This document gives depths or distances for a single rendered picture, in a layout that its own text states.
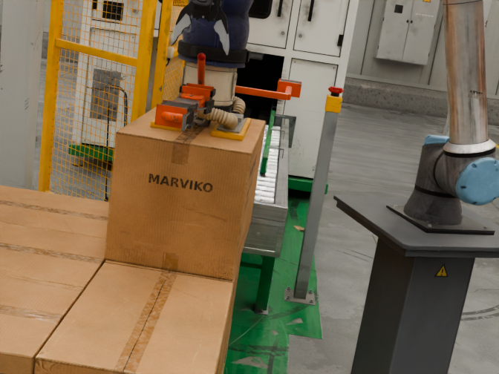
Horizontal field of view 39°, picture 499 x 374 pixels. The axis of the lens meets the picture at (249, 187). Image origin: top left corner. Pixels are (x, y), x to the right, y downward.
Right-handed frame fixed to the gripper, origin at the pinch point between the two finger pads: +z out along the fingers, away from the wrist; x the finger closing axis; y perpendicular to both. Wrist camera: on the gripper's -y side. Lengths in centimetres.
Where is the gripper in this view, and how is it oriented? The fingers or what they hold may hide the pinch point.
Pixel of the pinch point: (198, 51)
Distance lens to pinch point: 190.4
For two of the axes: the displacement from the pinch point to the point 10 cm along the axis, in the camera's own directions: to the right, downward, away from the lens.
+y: 0.7, -2.4, 9.7
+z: -1.6, 9.5, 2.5
